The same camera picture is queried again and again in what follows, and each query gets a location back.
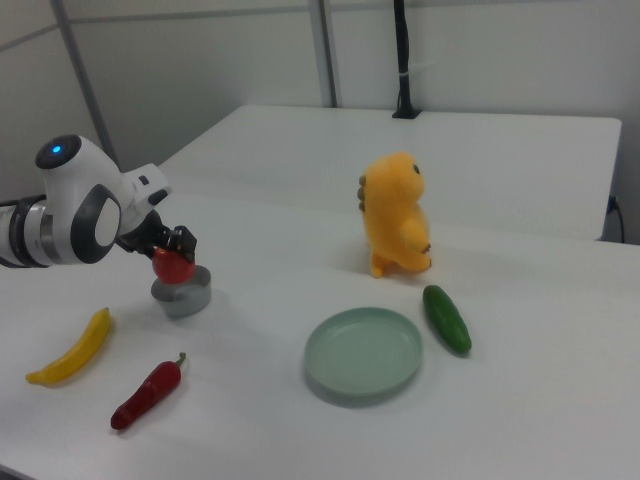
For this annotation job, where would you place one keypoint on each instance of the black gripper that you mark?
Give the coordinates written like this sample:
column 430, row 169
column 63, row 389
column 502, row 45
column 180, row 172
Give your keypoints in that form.
column 150, row 235

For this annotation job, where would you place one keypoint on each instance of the red apple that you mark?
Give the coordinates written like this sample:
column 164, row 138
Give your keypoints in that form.
column 172, row 267

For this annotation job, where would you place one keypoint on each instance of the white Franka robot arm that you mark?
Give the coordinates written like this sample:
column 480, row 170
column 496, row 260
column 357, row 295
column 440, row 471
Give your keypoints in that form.
column 80, row 215

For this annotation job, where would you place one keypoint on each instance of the grey bowl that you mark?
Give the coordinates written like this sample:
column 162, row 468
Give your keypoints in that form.
column 187, row 300

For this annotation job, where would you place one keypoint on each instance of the yellow banana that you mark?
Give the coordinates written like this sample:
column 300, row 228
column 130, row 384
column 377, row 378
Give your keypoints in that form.
column 75, row 352

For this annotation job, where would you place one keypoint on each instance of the red chili pepper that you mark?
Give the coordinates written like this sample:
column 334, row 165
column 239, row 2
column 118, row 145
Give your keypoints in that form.
column 147, row 392

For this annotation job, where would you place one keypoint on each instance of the pale green plate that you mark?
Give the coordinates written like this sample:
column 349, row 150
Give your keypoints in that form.
column 364, row 350

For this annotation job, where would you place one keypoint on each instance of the yellow plush dinosaur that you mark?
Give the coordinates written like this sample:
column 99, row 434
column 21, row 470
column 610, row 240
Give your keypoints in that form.
column 395, row 215

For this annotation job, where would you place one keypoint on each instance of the white adjoining table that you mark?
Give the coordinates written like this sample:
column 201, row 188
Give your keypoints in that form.
column 400, row 145

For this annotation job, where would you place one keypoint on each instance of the green cucumber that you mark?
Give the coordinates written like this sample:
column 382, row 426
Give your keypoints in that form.
column 447, row 320

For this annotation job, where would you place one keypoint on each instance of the aluminium partition post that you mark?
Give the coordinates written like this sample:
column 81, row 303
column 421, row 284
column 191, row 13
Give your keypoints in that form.
column 85, row 80
column 327, row 55

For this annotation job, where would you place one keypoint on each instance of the black camera pole with clamp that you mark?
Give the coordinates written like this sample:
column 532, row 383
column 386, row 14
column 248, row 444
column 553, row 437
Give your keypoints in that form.
column 402, row 55

